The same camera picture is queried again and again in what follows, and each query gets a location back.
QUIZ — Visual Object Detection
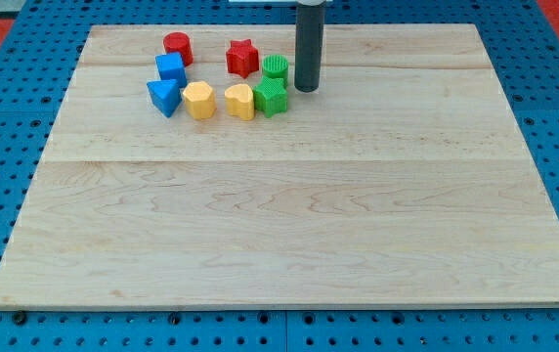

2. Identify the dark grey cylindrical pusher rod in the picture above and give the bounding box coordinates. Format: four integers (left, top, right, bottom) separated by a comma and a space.
294, 0, 325, 93

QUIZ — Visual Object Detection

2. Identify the yellow heart block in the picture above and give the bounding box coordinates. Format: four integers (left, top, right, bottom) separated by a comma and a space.
224, 83, 255, 121

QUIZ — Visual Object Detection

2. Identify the green cylinder block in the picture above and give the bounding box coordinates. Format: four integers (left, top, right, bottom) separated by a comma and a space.
262, 54, 289, 87

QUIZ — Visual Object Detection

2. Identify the wooden board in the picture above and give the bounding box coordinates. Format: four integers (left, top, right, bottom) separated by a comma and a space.
0, 23, 559, 311

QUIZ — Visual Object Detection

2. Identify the red star block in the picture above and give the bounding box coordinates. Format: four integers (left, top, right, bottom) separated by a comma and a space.
226, 39, 260, 78

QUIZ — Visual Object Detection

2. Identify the green star block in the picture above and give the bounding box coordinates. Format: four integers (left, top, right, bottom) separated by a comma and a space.
253, 76, 288, 118

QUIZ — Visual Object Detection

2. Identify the yellow hexagon block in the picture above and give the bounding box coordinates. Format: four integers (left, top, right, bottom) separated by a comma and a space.
183, 81, 216, 120

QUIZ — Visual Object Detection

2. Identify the blue triangle block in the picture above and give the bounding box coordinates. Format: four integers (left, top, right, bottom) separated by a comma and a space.
147, 79, 182, 118

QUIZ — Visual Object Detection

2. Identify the blue cube block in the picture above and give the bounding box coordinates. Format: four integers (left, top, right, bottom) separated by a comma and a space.
155, 52, 188, 88

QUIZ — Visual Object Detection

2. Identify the red cylinder block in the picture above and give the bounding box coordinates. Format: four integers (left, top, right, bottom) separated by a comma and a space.
162, 31, 194, 66

